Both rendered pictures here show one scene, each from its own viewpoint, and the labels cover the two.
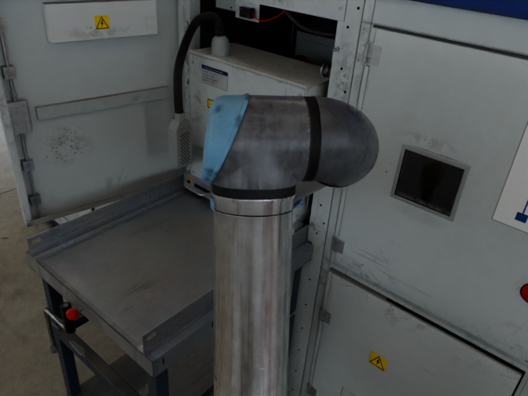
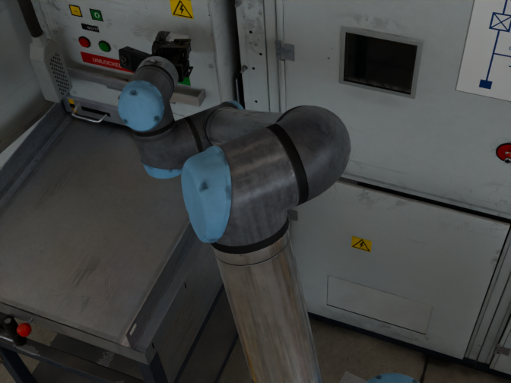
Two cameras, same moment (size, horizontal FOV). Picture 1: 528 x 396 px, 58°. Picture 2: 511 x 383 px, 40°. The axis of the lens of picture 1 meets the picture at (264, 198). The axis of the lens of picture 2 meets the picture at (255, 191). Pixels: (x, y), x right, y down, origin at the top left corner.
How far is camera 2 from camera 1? 0.46 m
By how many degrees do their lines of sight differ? 21
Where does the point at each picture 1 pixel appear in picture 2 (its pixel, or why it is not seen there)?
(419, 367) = (407, 240)
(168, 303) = (127, 280)
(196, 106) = (55, 15)
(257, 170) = (257, 226)
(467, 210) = (428, 84)
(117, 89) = not seen: outside the picture
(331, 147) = (317, 179)
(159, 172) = (26, 102)
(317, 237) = not seen: hidden behind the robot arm
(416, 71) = not seen: outside the picture
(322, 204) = (258, 100)
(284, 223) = (288, 252)
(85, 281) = (18, 287)
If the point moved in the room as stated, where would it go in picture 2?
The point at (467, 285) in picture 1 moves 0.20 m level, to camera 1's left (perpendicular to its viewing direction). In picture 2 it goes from (442, 156) to (364, 176)
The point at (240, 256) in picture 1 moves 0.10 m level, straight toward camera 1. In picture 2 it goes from (258, 295) to (284, 357)
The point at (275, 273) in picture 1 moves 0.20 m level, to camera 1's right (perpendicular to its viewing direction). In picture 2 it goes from (292, 295) to (422, 258)
